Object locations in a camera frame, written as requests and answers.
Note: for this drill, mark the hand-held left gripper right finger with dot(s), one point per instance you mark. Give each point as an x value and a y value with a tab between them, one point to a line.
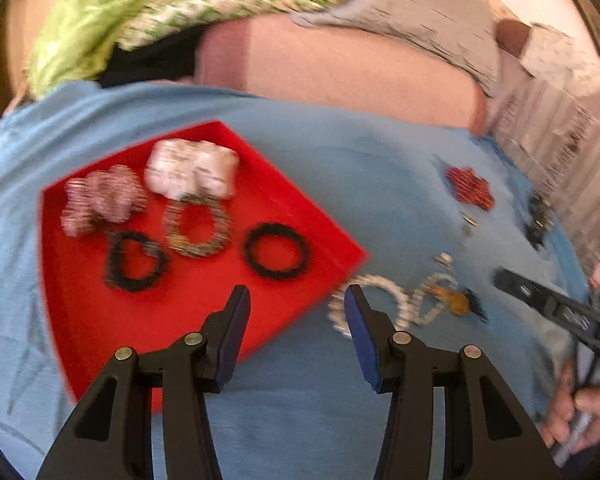
365	355

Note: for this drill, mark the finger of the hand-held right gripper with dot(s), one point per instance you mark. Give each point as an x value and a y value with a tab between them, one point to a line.
555	307

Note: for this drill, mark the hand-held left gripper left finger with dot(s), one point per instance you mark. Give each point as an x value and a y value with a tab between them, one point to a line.
235	340

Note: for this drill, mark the red tray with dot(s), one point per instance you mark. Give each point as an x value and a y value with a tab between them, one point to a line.
130	320

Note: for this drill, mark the white cherry-print scrunchie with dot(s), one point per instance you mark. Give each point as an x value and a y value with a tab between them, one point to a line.
190	167

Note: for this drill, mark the red plaid scrunchie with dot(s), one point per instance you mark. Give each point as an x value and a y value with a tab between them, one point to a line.
110	195

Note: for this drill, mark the person's right hand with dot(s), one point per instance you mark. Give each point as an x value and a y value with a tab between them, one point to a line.
592	405

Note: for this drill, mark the black lace scrunchie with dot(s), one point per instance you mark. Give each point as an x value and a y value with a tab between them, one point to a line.
477	307

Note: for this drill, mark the dark jewellery piece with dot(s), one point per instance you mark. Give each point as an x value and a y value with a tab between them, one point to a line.
540	220

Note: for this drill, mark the blue towel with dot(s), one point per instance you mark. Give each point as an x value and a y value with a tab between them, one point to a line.
290	430

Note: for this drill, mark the gold hair pin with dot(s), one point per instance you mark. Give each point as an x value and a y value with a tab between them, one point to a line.
471	219

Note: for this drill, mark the striped floral pillow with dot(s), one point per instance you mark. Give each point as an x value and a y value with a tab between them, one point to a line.
555	145

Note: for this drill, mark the red polka-dot scrunchie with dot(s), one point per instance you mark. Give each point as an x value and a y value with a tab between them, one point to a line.
472	187

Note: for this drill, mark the white floral cloth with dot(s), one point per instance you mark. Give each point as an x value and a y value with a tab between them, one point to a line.
565	60

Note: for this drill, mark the pink quilted cushion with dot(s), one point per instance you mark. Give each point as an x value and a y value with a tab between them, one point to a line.
330	65

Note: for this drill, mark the black cloth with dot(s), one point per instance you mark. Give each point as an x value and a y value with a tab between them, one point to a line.
145	62

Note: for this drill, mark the grey embossed pillow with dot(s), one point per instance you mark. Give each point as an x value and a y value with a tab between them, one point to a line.
430	20

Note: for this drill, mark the green quilt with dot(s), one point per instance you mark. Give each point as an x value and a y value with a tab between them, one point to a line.
110	15

